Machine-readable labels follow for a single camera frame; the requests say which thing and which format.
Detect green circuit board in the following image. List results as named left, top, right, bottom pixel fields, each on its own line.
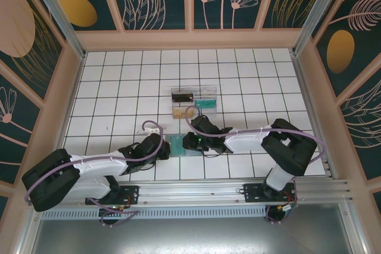
left=279, top=202, right=299, bottom=216

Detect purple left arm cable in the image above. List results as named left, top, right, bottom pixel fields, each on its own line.
left=24, top=120, right=167, bottom=227

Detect grey metal panel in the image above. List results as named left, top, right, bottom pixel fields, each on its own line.
left=17, top=217, right=367, bottom=254

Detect aluminium frame post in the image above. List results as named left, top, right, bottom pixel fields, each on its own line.
left=23, top=0, right=88, bottom=60
left=291, top=0, right=357, bottom=57

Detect slotted grey cable duct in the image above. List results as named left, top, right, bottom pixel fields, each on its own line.
left=40, top=206, right=268, bottom=219

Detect black credit card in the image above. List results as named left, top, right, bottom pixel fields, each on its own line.
left=171, top=92, right=195, bottom=103

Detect gold credit card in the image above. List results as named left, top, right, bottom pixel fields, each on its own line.
left=173, top=107, right=196, bottom=118

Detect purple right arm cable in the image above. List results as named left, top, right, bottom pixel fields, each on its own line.
left=184, top=105, right=324, bottom=225

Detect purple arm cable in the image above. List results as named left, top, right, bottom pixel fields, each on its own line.
left=184, top=105, right=324, bottom=225
left=24, top=120, right=167, bottom=227

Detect teal credit card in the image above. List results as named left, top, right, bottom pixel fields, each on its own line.
left=170, top=134, right=187, bottom=157
left=195, top=98, right=217, bottom=110

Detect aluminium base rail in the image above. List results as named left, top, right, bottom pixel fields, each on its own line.
left=28, top=178, right=354, bottom=207

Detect clear acrylic card holder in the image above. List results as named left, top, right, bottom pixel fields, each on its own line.
left=170, top=86, right=221, bottom=120

